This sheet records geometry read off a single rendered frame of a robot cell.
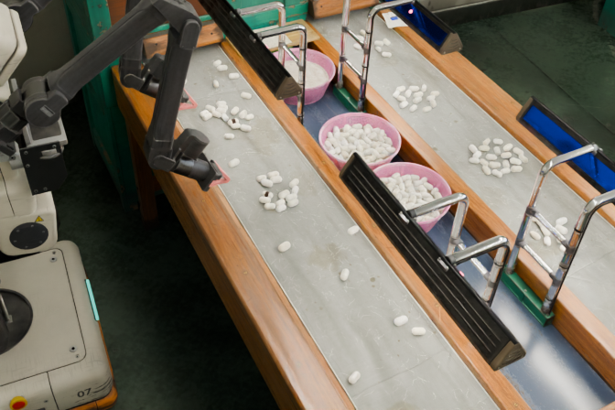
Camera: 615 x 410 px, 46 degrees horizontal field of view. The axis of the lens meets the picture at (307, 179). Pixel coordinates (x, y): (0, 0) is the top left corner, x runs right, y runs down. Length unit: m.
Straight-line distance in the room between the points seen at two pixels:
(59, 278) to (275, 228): 0.89
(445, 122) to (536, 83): 1.72
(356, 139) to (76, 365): 1.14
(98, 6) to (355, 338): 1.43
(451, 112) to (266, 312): 1.08
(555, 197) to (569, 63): 2.17
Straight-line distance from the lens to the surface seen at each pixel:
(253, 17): 2.86
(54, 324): 2.55
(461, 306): 1.54
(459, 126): 2.53
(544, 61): 4.41
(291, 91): 2.06
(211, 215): 2.11
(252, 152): 2.34
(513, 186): 2.35
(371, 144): 2.41
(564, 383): 2.00
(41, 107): 1.74
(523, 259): 2.10
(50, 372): 2.45
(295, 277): 1.98
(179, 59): 1.76
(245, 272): 1.96
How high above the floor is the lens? 2.26
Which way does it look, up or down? 43 degrees down
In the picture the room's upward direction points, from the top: 3 degrees clockwise
